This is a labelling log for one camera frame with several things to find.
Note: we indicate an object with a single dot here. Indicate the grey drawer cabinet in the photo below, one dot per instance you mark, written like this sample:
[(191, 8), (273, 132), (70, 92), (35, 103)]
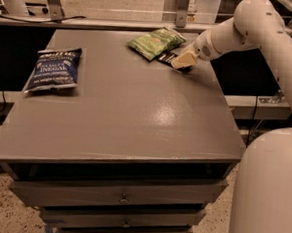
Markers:
[(127, 119)]

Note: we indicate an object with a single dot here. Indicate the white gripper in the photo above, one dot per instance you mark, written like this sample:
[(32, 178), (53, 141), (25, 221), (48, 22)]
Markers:
[(201, 48)]

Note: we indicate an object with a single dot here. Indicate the black rxbar chocolate bar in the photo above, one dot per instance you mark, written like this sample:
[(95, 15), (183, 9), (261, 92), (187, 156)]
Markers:
[(167, 57)]

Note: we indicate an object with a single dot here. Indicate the top grey drawer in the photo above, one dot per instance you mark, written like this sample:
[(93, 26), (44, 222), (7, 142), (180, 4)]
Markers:
[(122, 192)]

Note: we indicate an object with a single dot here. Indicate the blue salt vinegar chip bag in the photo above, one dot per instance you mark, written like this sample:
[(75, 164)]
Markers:
[(55, 69)]

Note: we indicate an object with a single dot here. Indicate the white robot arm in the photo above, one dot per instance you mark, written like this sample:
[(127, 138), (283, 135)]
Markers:
[(262, 197)]

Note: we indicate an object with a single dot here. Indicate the metal rail frame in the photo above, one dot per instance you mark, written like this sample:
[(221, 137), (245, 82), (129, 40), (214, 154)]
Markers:
[(183, 15)]

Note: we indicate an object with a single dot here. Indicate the middle grey drawer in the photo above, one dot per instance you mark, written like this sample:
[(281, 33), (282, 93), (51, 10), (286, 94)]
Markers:
[(126, 217)]

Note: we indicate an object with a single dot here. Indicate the green jalapeno chip bag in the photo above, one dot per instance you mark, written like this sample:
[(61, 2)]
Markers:
[(153, 44)]

